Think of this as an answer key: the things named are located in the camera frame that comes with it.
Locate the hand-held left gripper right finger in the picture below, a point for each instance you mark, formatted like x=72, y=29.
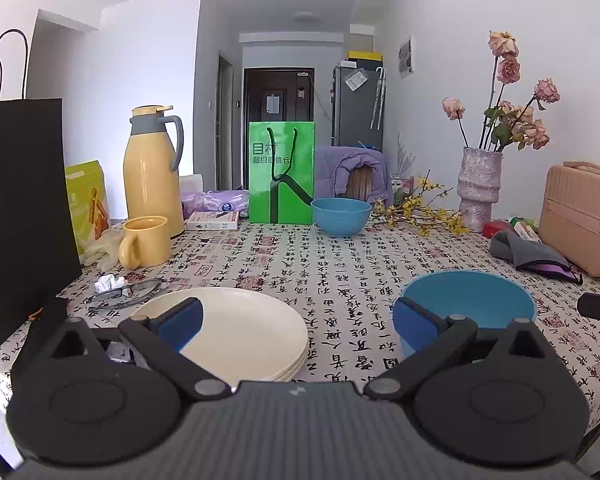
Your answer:
x=415, y=322

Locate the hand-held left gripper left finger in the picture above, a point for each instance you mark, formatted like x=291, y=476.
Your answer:
x=180, y=322

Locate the small blue bowl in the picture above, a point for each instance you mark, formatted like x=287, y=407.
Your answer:
x=470, y=295
x=399, y=345

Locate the cream plate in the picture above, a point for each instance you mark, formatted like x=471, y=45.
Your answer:
x=250, y=325
x=300, y=361
x=287, y=375

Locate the clear safety glasses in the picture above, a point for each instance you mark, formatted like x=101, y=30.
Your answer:
x=130, y=291

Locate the pink hard case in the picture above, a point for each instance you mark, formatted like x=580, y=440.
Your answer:
x=580, y=215

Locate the crumpled white paper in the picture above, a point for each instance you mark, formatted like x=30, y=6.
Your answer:
x=109, y=284

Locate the yellow mug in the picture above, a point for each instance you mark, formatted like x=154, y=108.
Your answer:
x=145, y=242

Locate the grey and purple cloth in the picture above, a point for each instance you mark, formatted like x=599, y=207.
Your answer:
x=530, y=255

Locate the cream rubber gloves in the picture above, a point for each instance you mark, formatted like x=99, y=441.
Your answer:
x=105, y=250

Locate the green and white packet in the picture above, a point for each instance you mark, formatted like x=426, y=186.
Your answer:
x=525, y=230

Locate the small white card box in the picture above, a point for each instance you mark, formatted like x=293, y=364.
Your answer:
x=212, y=221

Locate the yellow flower branch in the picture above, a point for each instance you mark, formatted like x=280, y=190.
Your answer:
x=420, y=212

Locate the purple tissue pack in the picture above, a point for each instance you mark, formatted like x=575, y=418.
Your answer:
x=225, y=201
x=192, y=202

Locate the red packet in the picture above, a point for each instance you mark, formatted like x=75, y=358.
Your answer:
x=495, y=229

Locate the large blue bowl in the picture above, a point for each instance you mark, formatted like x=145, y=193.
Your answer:
x=340, y=215

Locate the white tissue box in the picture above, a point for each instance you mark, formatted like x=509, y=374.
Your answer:
x=191, y=182

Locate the wooden chair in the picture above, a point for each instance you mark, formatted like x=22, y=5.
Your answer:
x=364, y=182

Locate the yellow thermos jug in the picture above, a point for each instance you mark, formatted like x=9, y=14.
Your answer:
x=150, y=175

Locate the pink textured vase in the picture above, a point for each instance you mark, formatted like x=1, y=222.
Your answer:
x=477, y=185

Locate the yellow-green snack packet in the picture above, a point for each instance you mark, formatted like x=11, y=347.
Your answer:
x=87, y=200

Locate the white feather decoration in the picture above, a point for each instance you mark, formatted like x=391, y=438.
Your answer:
x=402, y=155

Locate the purple jacket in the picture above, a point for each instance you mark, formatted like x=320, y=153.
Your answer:
x=335, y=170

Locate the green paper bag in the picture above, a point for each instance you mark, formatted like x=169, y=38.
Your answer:
x=280, y=170

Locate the dried roses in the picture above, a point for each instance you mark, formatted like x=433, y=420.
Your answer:
x=510, y=120

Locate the black paper bag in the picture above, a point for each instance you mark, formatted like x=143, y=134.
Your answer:
x=20, y=200

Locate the grey refrigerator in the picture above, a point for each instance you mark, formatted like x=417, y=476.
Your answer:
x=355, y=110

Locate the white folded umbrella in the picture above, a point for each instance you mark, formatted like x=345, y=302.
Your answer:
x=378, y=95

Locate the dark brown door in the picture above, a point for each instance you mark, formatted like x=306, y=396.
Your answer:
x=275, y=90

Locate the yellow box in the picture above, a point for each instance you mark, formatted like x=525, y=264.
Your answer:
x=365, y=56

